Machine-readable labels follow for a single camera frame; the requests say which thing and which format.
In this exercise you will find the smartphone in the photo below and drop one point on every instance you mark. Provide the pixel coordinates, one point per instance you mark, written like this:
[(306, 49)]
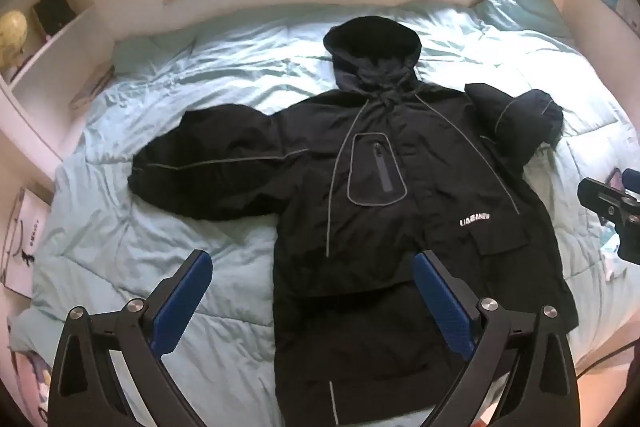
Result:
[(615, 179)]

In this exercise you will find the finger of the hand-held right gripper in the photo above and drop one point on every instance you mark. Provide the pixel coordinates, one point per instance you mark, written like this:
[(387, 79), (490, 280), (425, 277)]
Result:
[(600, 194)]

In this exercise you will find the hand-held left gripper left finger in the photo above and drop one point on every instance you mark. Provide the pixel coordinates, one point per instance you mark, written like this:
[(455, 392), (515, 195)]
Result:
[(180, 302)]

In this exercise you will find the printed bed sheet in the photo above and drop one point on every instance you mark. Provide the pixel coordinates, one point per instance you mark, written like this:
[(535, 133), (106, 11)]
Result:
[(30, 372)]

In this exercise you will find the light blue quilt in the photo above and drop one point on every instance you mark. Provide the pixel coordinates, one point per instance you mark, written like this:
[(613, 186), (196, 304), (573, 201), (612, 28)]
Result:
[(200, 72)]

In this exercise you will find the yellow globe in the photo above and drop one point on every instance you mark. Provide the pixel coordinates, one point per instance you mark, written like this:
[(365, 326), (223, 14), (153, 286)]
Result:
[(12, 34)]

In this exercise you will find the white paper bag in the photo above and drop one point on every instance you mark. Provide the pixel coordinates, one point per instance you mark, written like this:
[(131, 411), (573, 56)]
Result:
[(22, 242)]

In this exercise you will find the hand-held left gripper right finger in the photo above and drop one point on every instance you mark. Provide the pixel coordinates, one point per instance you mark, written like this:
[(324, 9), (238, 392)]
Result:
[(445, 307)]

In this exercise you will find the black hooded jacket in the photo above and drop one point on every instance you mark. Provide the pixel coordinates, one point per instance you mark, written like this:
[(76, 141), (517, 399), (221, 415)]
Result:
[(390, 217)]

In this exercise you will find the light blue pillow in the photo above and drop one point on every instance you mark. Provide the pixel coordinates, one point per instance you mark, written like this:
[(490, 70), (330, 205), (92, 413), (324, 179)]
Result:
[(530, 12)]

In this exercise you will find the white bookshelf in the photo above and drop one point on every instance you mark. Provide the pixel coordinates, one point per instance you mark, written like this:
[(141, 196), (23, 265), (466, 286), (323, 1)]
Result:
[(65, 52)]

